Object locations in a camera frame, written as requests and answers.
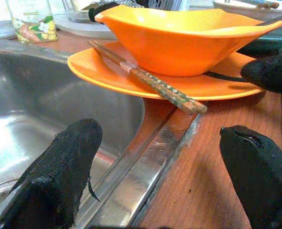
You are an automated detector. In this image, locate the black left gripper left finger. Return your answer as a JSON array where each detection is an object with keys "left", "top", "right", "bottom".
[{"left": 0, "top": 118, "right": 103, "bottom": 229}]

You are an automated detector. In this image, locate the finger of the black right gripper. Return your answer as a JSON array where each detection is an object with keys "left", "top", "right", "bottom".
[{"left": 241, "top": 53, "right": 282, "bottom": 94}]

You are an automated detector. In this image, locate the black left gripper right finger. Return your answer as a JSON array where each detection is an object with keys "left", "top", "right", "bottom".
[{"left": 219, "top": 125, "right": 282, "bottom": 229}]

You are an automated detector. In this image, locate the green patterned wooden chopstick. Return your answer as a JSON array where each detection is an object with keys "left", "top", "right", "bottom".
[
  {"left": 92, "top": 40, "right": 208, "bottom": 115},
  {"left": 88, "top": 42, "right": 194, "bottom": 114}
]

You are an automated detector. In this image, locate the orange plastic bowl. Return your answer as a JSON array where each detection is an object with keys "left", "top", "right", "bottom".
[{"left": 94, "top": 5, "right": 282, "bottom": 77}]

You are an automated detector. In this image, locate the orange plastic plate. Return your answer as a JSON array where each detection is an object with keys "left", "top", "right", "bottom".
[{"left": 67, "top": 40, "right": 267, "bottom": 101}]

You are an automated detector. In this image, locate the teal plate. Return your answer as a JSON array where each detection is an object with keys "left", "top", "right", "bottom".
[{"left": 236, "top": 28, "right": 282, "bottom": 59}]

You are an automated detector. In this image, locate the long black strip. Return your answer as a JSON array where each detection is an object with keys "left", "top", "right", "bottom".
[{"left": 204, "top": 71, "right": 245, "bottom": 83}]

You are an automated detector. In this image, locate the stainless steel double sink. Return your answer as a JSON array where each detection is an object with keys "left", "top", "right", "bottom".
[{"left": 0, "top": 39, "right": 201, "bottom": 229}]

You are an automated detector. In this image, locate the clear soap pump bottle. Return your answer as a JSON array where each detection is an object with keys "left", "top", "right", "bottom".
[{"left": 6, "top": 0, "right": 59, "bottom": 44}]

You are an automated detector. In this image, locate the black round cap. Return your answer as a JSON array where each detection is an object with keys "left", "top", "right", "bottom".
[{"left": 88, "top": 6, "right": 103, "bottom": 23}]

